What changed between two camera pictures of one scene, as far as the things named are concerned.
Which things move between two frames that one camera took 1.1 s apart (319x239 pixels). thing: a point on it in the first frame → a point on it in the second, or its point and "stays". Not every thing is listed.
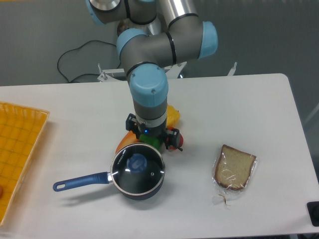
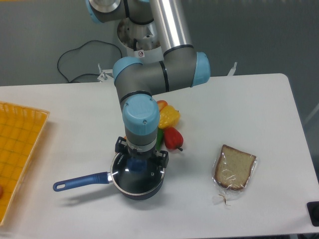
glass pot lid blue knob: x=137 y=169 stays
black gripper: x=171 y=135 → x=148 y=154
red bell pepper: x=180 y=142 stays
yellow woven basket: x=20 y=128 stays
